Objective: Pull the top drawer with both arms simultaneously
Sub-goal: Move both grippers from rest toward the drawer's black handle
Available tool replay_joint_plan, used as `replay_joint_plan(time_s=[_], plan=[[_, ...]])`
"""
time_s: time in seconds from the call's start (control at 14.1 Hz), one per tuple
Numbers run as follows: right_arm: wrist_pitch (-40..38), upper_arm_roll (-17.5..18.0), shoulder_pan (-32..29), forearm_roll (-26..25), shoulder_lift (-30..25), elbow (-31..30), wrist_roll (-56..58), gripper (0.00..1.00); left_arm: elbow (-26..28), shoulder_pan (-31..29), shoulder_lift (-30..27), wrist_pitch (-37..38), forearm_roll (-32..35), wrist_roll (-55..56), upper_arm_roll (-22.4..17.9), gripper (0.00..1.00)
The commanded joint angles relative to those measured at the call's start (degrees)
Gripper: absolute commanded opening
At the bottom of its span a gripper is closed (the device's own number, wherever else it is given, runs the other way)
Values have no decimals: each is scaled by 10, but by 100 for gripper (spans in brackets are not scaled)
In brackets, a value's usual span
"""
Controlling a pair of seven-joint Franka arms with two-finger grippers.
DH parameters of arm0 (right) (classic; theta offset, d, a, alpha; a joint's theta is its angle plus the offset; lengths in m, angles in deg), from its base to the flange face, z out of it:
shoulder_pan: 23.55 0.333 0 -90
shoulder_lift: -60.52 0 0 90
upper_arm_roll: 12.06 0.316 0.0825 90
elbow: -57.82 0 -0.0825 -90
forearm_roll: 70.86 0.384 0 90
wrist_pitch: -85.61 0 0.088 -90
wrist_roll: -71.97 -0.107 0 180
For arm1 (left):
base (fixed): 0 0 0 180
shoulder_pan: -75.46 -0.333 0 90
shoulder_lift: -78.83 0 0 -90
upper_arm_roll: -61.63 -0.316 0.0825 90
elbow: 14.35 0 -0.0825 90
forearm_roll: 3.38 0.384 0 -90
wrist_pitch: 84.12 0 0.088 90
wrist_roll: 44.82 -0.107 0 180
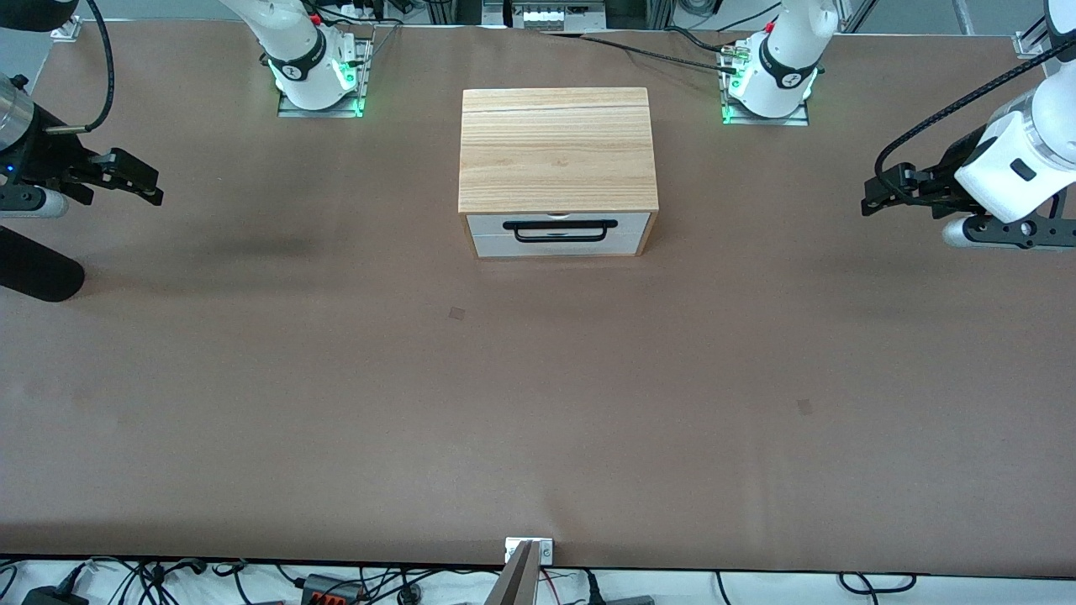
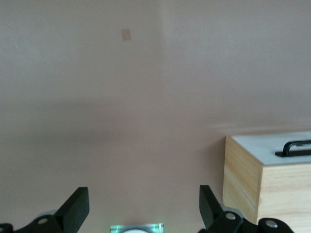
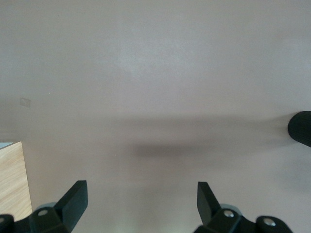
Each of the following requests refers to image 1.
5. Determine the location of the white drawer with black handle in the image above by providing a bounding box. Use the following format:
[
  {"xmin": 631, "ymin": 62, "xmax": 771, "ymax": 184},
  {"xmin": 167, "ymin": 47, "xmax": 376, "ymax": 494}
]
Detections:
[{"xmin": 467, "ymin": 213, "xmax": 652, "ymax": 245}]

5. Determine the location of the light wooden drawer cabinet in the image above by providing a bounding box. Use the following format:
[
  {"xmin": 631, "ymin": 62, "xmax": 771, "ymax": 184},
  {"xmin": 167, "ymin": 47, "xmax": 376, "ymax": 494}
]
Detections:
[{"xmin": 458, "ymin": 87, "xmax": 660, "ymax": 258}]

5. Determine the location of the black round-ended cylinder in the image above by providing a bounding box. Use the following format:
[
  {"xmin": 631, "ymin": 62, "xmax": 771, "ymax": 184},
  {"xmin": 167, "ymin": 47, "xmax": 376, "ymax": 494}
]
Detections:
[{"xmin": 0, "ymin": 225, "xmax": 86, "ymax": 303}]

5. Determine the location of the white power strip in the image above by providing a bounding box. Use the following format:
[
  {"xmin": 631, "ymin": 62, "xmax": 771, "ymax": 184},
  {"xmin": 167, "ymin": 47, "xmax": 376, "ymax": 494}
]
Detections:
[{"xmin": 511, "ymin": 2, "xmax": 608, "ymax": 33}]

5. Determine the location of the black box with orange connectors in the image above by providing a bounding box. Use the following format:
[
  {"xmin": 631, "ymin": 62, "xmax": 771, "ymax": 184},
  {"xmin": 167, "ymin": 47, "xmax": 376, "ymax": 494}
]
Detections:
[{"xmin": 300, "ymin": 574, "xmax": 365, "ymax": 605}]

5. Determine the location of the grey slanted stand bar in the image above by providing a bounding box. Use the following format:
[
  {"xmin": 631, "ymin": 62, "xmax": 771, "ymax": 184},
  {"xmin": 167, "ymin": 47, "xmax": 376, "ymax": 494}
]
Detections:
[{"xmin": 483, "ymin": 540, "xmax": 539, "ymax": 605}]

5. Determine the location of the black right camera mount bracket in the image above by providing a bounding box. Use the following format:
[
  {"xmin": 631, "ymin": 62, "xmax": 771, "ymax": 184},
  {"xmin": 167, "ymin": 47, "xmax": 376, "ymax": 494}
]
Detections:
[{"xmin": 0, "ymin": 179, "xmax": 50, "ymax": 211}]

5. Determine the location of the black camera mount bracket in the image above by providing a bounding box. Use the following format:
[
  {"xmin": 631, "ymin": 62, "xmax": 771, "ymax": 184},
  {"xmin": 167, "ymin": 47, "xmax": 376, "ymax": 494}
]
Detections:
[
  {"xmin": 965, "ymin": 189, "xmax": 1076, "ymax": 250},
  {"xmin": 0, "ymin": 179, "xmax": 50, "ymax": 211}
]

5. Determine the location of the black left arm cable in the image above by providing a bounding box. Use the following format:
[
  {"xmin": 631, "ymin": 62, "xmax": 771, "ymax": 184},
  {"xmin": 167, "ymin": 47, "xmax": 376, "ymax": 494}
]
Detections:
[{"xmin": 874, "ymin": 42, "xmax": 1076, "ymax": 203}]

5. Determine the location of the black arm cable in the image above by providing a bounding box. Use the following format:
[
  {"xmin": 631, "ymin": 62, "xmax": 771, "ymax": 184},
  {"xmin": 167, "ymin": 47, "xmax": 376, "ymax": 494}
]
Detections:
[
  {"xmin": 46, "ymin": 0, "xmax": 115, "ymax": 135},
  {"xmin": 874, "ymin": 42, "xmax": 1076, "ymax": 203}
]

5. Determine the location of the black left camera mount bracket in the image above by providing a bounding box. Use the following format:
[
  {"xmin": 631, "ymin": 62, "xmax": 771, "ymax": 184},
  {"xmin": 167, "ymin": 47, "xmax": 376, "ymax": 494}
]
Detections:
[{"xmin": 965, "ymin": 189, "xmax": 1076, "ymax": 250}]

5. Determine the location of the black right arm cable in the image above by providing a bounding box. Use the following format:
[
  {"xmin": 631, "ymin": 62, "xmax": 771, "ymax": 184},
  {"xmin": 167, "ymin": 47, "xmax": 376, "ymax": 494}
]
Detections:
[{"xmin": 46, "ymin": 0, "xmax": 115, "ymax": 135}]

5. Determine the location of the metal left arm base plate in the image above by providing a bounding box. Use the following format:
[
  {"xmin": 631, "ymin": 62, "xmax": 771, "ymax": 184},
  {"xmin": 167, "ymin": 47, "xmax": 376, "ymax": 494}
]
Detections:
[{"xmin": 720, "ymin": 44, "xmax": 812, "ymax": 127}]

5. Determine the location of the short black table cable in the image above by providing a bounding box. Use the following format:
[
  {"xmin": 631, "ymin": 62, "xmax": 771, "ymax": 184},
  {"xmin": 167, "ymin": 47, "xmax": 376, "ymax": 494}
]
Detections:
[{"xmin": 664, "ymin": 25, "xmax": 746, "ymax": 56}]

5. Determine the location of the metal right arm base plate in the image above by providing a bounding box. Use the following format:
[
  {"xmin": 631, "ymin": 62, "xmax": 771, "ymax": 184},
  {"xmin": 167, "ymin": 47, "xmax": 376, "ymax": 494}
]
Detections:
[{"xmin": 277, "ymin": 35, "xmax": 372, "ymax": 118}]

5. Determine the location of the long black table cable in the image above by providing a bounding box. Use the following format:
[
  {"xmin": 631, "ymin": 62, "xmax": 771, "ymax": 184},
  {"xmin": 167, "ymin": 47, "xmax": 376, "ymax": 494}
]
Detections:
[{"xmin": 542, "ymin": 31, "xmax": 741, "ymax": 73}]

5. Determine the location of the black looped floor cable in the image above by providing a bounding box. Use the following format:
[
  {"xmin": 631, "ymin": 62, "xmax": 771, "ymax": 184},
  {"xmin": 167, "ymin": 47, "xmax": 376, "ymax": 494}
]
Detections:
[{"xmin": 839, "ymin": 572, "xmax": 918, "ymax": 595}]

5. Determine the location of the small metal table bracket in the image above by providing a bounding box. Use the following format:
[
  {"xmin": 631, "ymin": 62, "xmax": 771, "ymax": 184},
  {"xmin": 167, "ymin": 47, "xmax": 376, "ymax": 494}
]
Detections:
[{"xmin": 504, "ymin": 538, "xmax": 556, "ymax": 566}]

